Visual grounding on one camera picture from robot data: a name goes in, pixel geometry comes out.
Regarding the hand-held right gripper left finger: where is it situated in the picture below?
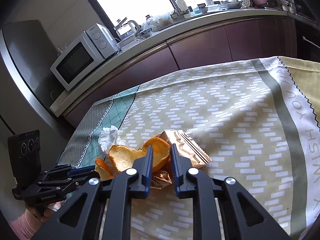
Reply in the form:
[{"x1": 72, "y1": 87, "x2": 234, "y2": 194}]
[{"x1": 32, "y1": 145, "x2": 153, "y2": 240}]

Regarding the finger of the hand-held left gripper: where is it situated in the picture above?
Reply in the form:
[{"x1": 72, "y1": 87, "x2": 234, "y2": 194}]
[
  {"x1": 50, "y1": 164, "x2": 96, "y2": 176},
  {"x1": 37, "y1": 175, "x2": 87, "y2": 190}
]

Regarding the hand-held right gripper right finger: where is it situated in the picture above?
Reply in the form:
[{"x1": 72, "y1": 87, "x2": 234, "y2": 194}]
[{"x1": 171, "y1": 144, "x2": 292, "y2": 240}]

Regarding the small orange peel strip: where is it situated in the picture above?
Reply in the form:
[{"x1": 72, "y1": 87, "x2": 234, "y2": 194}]
[{"x1": 95, "y1": 156, "x2": 118, "y2": 181}]

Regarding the large orange peel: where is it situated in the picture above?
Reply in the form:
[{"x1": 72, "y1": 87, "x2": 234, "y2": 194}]
[{"x1": 109, "y1": 137, "x2": 172, "y2": 176}]

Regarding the copper foil snack wrapper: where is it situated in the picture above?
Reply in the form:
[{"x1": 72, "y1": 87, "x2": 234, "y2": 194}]
[{"x1": 150, "y1": 129, "x2": 212, "y2": 188}]

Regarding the white tissue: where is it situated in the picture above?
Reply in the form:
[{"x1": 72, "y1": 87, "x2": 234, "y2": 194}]
[{"x1": 98, "y1": 125, "x2": 126, "y2": 153}]

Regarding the person's left forearm pink sleeve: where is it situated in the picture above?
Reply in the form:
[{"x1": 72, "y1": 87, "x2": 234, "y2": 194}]
[{"x1": 9, "y1": 209, "x2": 44, "y2": 240}]

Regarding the person's left hand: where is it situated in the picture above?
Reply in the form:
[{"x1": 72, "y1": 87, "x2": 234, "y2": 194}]
[{"x1": 40, "y1": 200, "x2": 62, "y2": 223}]

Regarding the patterned green yellow tablecloth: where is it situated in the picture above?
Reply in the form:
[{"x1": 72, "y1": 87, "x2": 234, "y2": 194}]
[{"x1": 57, "y1": 56, "x2": 320, "y2": 240}]

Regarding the grey refrigerator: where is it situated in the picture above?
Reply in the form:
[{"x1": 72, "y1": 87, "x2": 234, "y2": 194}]
[{"x1": 0, "y1": 20, "x2": 75, "y2": 135}]

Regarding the white microwave oven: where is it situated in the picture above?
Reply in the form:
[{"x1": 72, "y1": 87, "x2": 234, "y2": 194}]
[{"x1": 50, "y1": 23, "x2": 119, "y2": 92}]

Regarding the clear glass bowl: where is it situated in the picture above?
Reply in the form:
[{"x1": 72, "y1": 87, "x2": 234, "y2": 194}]
[{"x1": 115, "y1": 34, "x2": 137, "y2": 49}]

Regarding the beige kitchen countertop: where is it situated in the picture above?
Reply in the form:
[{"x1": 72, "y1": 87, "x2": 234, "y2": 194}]
[{"x1": 49, "y1": 6, "x2": 291, "y2": 117}]

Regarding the plastic bag of food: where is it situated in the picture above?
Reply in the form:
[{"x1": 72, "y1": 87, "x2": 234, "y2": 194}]
[{"x1": 152, "y1": 12, "x2": 173, "y2": 27}]

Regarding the white soap bottle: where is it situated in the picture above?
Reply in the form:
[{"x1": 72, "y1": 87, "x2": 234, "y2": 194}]
[{"x1": 175, "y1": 0, "x2": 188, "y2": 14}]

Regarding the steel kitchen faucet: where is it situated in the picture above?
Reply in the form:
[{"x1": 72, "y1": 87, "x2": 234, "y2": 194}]
[{"x1": 151, "y1": 0, "x2": 187, "y2": 19}]

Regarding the kitchen window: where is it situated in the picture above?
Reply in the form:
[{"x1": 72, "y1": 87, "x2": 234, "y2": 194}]
[{"x1": 82, "y1": 0, "x2": 233, "y2": 28}]

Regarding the black built-in oven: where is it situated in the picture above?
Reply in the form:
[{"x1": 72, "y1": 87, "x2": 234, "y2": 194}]
[{"x1": 294, "y1": 17, "x2": 320, "y2": 63}]

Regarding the small steel pot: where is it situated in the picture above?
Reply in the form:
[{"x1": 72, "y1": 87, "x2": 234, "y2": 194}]
[{"x1": 280, "y1": 0, "x2": 297, "y2": 12}]

